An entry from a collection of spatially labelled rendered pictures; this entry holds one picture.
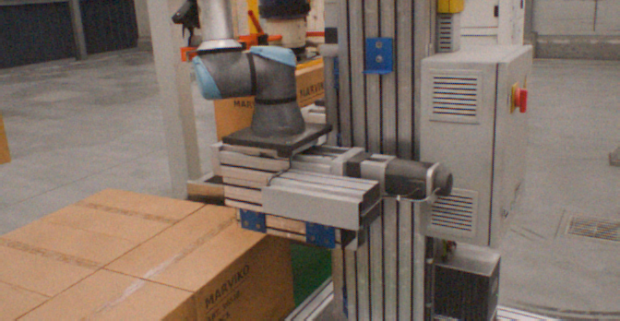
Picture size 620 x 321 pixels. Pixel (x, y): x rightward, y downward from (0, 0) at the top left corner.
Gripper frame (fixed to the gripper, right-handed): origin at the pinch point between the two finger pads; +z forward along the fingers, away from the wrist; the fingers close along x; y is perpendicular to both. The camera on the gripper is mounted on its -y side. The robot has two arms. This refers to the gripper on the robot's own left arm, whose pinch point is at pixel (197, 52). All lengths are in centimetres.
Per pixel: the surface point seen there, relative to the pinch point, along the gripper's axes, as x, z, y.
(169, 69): 101, 22, 91
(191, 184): 31, 62, 23
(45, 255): 45, 68, -43
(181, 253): -1, 68, -21
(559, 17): -50, 46, 906
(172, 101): 102, 42, 91
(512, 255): -92, 121, 126
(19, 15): 1024, -3, 613
